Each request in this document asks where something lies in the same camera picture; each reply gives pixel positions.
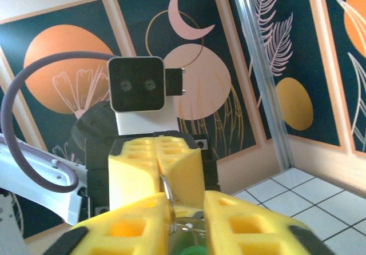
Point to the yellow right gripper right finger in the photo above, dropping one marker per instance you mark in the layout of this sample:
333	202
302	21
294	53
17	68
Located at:
251	232

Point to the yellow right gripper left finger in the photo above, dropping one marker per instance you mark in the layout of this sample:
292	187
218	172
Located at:
114	232

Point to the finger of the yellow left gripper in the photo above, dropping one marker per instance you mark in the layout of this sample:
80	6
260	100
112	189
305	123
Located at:
186	172
131	175

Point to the silver split keyring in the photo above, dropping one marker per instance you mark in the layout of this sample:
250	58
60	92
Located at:
171	197

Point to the key with green head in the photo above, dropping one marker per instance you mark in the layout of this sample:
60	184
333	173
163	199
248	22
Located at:
194	250

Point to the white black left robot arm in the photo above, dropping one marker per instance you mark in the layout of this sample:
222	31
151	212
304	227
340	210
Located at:
34	186

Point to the dark panel moon peach circle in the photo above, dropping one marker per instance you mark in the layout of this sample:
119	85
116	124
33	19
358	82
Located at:
200	95

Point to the dark panel yellow oval feather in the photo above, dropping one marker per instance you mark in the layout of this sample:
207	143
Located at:
294	103

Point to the dark panel orange circle leaves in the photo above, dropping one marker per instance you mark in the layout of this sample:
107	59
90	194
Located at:
354	23

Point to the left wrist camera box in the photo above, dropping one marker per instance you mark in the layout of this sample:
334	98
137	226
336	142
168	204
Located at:
134	86

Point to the aluminium frame post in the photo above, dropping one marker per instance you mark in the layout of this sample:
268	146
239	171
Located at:
263	80

